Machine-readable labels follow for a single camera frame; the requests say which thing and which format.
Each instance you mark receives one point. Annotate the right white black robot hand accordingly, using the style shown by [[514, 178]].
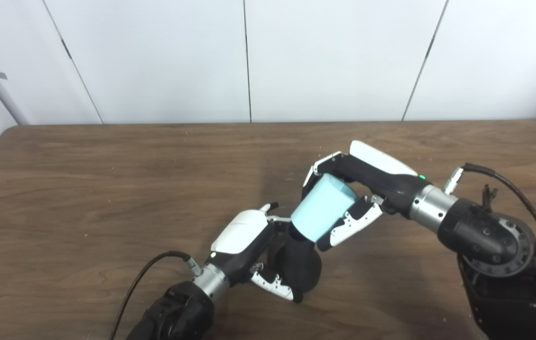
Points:
[[386, 179]]

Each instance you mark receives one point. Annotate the black flared nozzle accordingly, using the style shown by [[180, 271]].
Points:
[[298, 264]]

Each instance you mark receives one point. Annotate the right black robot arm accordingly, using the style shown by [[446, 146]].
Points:
[[499, 264]]

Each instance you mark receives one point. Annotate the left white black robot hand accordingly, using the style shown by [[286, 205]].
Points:
[[239, 231]]

